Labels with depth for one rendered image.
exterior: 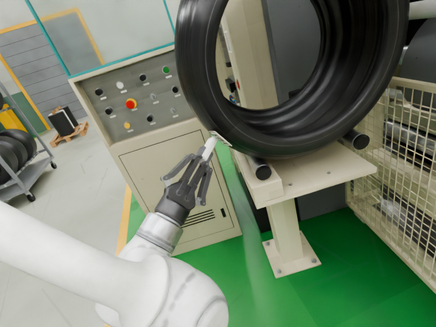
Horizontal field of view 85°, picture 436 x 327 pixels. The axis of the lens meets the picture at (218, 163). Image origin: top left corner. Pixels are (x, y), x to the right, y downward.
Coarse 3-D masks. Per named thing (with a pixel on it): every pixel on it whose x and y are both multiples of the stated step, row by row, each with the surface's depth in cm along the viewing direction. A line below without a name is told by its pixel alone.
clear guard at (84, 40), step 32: (32, 0) 98; (64, 0) 99; (96, 0) 101; (128, 0) 102; (160, 0) 103; (64, 32) 104; (96, 32) 106; (128, 32) 107; (160, 32) 109; (64, 64) 110; (96, 64) 111
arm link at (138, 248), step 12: (132, 240) 49; (144, 240) 47; (120, 252) 48; (132, 252) 45; (144, 252) 45; (156, 252) 45; (168, 252) 49; (96, 312) 43; (108, 312) 42; (108, 324) 42; (120, 324) 42
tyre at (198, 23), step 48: (192, 0) 47; (336, 0) 70; (384, 0) 49; (192, 48) 49; (336, 48) 77; (384, 48) 54; (192, 96) 56; (336, 96) 77; (240, 144) 61; (288, 144) 61
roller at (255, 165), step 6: (246, 156) 76; (252, 156) 71; (252, 162) 69; (258, 162) 67; (264, 162) 67; (252, 168) 68; (258, 168) 65; (264, 168) 64; (270, 168) 65; (258, 174) 65; (264, 174) 65; (270, 174) 65
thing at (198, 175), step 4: (200, 164) 61; (204, 164) 59; (208, 164) 60; (200, 168) 59; (204, 168) 59; (196, 172) 60; (200, 172) 59; (196, 176) 58; (200, 176) 58; (192, 180) 58; (196, 180) 58; (188, 184) 59; (192, 184) 57; (196, 184) 57; (192, 188) 56; (196, 188) 57; (188, 192) 56; (192, 192) 56; (188, 196) 55; (192, 196) 56
